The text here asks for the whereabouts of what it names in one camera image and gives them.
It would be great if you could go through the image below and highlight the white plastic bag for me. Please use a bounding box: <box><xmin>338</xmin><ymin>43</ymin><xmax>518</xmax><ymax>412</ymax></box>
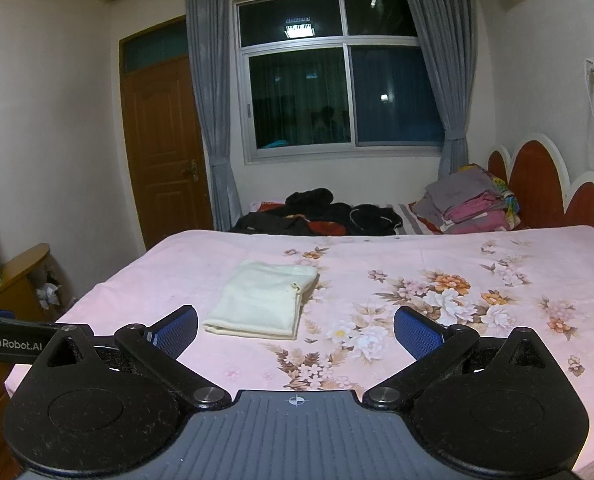
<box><xmin>36</xmin><ymin>282</ymin><xmax>61</xmax><ymax>311</ymax></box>

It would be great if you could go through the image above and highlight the grey striped cloth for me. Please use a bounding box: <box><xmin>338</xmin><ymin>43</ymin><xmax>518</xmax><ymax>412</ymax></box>
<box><xmin>384</xmin><ymin>203</ymin><xmax>419</xmax><ymax>235</ymax></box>

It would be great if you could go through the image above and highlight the grey curtain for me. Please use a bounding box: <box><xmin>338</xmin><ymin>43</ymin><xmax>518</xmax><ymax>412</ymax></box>
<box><xmin>184</xmin><ymin>0</ymin><xmax>244</xmax><ymax>234</ymax></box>
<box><xmin>393</xmin><ymin>0</ymin><xmax>478</xmax><ymax>179</ymax></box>

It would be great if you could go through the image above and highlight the pink floral bed sheet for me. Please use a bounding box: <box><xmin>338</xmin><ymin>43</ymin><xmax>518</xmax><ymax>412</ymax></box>
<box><xmin>4</xmin><ymin>225</ymin><xmax>594</xmax><ymax>477</ymax></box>

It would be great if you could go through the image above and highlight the pile of dark clothes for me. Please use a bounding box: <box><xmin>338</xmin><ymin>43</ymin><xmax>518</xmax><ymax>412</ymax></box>
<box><xmin>229</xmin><ymin>187</ymin><xmax>404</xmax><ymax>237</ymax></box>

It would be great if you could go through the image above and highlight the sliding glass window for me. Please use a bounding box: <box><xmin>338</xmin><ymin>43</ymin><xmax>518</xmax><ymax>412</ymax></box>
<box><xmin>232</xmin><ymin>0</ymin><xmax>446</xmax><ymax>164</ymax></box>

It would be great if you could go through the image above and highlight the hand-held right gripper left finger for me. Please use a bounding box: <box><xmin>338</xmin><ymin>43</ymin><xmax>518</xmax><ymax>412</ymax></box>
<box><xmin>42</xmin><ymin>304</ymin><xmax>234</xmax><ymax>410</ymax></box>

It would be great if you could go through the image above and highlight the red and white headboard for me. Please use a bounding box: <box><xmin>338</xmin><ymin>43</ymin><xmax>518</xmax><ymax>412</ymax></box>
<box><xmin>486</xmin><ymin>133</ymin><xmax>594</xmax><ymax>237</ymax></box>

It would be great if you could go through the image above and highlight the wooden side cabinet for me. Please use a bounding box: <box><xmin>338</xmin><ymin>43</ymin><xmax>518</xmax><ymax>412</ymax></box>
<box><xmin>0</xmin><ymin>242</ymin><xmax>76</xmax><ymax>477</ymax></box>

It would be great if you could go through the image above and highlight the brown wooden door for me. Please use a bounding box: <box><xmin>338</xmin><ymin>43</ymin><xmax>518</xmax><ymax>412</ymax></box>
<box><xmin>118</xmin><ymin>15</ymin><xmax>214</xmax><ymax>251</ymax></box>

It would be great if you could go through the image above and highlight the cream knit sweater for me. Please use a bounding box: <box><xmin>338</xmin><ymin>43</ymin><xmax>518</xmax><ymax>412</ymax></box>
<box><xmin>202</xmin><ymin>258</ymin><xmax>321</xmax><ymax>340</ymax></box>

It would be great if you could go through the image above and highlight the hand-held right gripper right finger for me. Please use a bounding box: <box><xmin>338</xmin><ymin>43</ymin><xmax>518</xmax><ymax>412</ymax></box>
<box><xmin>362</xmin><ymin>305</ymin><xmax>554</xmax><ymax>409</ymax></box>

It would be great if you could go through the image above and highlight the stack of folded clothes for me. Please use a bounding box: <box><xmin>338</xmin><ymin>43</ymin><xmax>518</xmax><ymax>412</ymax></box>
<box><xmin>423</xmin><ymin>163</ymin><xmax>521</xmax><ymax>234</ymax></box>

